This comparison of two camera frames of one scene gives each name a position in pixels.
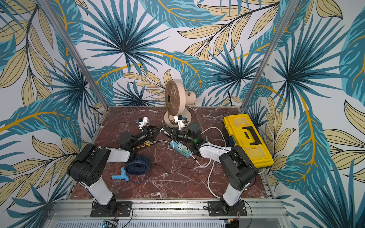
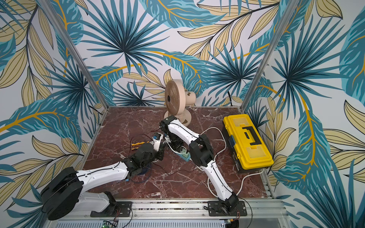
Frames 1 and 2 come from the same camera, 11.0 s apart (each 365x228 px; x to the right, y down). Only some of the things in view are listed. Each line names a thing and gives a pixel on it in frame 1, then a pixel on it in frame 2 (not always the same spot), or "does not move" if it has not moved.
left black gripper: [150, 135] -> [161, 151]
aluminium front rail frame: [84, 213] does not move
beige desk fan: [177, 101] does not move
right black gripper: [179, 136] -> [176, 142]
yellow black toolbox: [240, 132] does not move
